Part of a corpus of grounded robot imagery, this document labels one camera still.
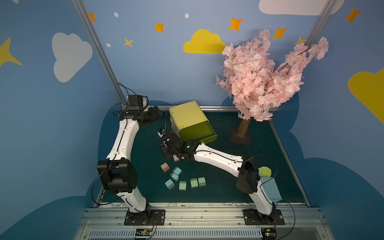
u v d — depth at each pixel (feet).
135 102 2.09
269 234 2.40
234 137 3.52
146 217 2.22
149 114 2.48
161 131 2.31
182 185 2.76
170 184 2.75
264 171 3.07
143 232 2.35
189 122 2.85
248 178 1.71
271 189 2.75
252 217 2.45
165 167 2.96
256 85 2.17
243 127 3.23
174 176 2.82
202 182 2.76
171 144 2.01
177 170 2.91
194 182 2.77
